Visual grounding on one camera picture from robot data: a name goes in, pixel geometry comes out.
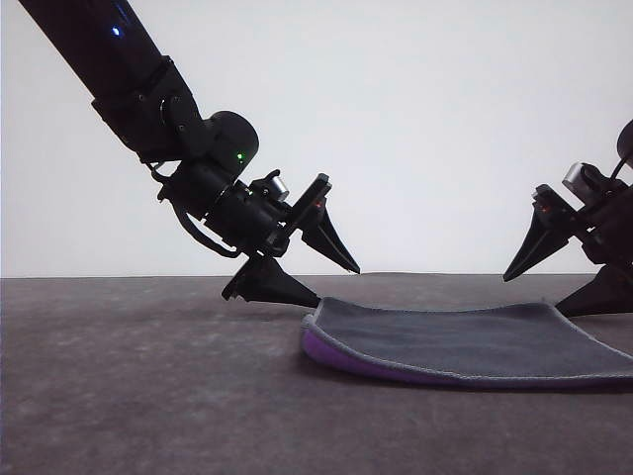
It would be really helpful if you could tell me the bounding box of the purple towel with grey hem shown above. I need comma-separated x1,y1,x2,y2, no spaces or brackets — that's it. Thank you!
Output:
301,297,633,393

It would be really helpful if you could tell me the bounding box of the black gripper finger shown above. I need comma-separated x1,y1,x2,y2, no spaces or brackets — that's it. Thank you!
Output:
299,201,362,274
240,257,322,309
502,202,578,284
555,265,633,319

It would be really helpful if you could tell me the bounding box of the grey table cloth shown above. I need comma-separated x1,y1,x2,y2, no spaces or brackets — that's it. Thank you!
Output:
0,272,633,475

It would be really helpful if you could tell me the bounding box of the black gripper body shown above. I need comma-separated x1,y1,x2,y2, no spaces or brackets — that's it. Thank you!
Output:
204,172,332,302
530,182,633,272

